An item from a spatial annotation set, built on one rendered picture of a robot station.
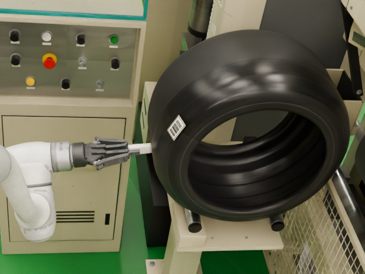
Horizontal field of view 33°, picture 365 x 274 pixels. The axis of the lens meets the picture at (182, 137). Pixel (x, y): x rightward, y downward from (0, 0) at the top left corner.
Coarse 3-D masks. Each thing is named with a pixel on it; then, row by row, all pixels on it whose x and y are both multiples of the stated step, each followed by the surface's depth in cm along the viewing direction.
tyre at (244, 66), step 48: (192, 48) 178; (240, 48) 170; (288, 48) 173; (192, 96) 165; (240, 96) 161; (288, 96) 163; (336, 96) 171; (192, 144) 169; (240, 144) 215; (288, 144) 212; (336, 144) 177; (192, 192) 182; (240, 192) 208; (288, 192) 202
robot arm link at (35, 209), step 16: (16, 160) 149; (16, 176) 149; (16, 192) 154; (32, 192) 175; (48, 192) 178; (16, 208) 160; (32, 208) 163; (48, 208) 174; (32, 224) 173; (48, 224) 176; (32, 240) 177
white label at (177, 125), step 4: (176, 120) 167; (180, 120) 166; (172, 124) 168; (176, 124) 167; (180, 124) 166; (184, 124) 165; (168, 128) 169; (172, 128) 168; (176, 128) 167; (180, 128) 166; (168, 132) 169; (172, 132) 168; (176, 132) 167; (172, 136) 168; (176, 136) 167
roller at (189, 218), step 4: (184, 208) 200; (188, 212) 197; (192, 212) 197; (188, 216) 196; (192, 216) 195; (196, 216) 195; (188, 220) 195; (192, 220) 194; (196, 220) 194; (188, 224) 194; (192, 224) 193; (196, 224) 193; (200, 224) 194; (188, 228) 194; (192, 228) 194; (196, 228) 194; (200, 228) 194; (192, 232) 195; (196, 232) 195
